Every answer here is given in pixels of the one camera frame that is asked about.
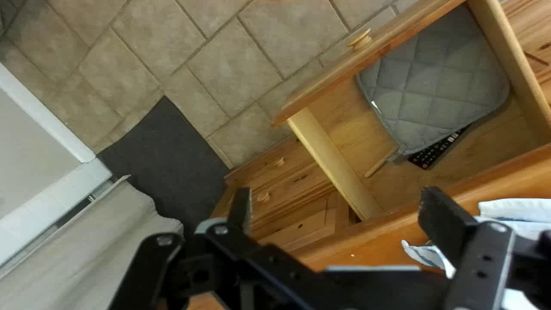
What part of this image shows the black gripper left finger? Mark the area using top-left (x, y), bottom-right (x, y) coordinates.
top-left (109, 186), bottom-right (256, 310)

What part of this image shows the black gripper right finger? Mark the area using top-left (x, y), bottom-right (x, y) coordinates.
top-left (416, 184), bottom-right (518, 310)

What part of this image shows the white striped towel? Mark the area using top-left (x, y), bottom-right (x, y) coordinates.
top-left (399, 196), bottom-right (551, 310)

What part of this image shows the open wooden drawer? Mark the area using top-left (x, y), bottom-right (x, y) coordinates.
top-left (273, 0), bottom-right (551, 222)

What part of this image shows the black remote control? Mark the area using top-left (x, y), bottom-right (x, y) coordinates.
top-left (407, 126), bottom-right (469, 170)

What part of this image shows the light wooden table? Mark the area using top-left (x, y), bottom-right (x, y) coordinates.
top-left (211, 0), bottom-right (551, 274)

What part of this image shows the dark grey floor mat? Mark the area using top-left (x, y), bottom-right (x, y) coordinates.
top-left (96, 95), bottom-right (230, 231)

